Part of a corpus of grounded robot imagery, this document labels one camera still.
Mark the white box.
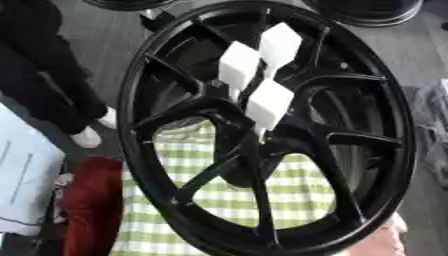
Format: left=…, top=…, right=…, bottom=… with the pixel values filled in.
left=0, top=102, right=67, bottom=237

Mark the black spoked wheel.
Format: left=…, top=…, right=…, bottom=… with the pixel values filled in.
left=115, top=0, right=419, bottom=256

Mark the person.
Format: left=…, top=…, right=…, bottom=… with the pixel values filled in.
left=0, top=0, right=119, bottom=149

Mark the black round wheel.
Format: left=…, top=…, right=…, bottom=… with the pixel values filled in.
left=301, top=0, right=426, bottom=28
left=80, top=0, right=179, bottom=12

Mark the person's hand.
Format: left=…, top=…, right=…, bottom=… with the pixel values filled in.
left=346, top=212, right=410, bottom=256

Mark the red chair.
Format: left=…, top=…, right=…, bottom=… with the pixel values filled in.
left=59, top=155, right=126, bottom=256

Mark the grey plastic bag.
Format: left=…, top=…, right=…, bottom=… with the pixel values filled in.
left=402, top=78, right=448, bottom=191

